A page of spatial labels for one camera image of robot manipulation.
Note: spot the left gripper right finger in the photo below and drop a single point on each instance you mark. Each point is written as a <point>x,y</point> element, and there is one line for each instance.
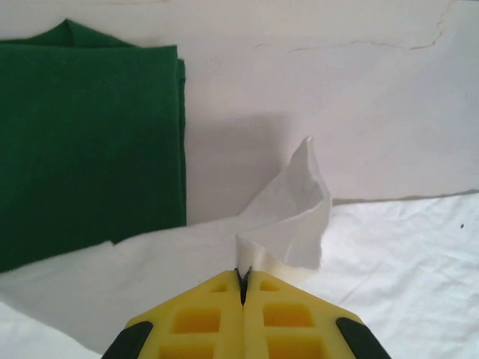
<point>292,321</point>

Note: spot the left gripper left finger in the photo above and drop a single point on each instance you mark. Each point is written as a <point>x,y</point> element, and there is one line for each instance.
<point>194,321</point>

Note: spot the white t-shirt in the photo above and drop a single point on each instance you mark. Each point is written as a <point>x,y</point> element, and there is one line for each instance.
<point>393,261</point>

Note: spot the green folded t-shirt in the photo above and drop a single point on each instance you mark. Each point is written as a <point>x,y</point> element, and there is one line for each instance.
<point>86,149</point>

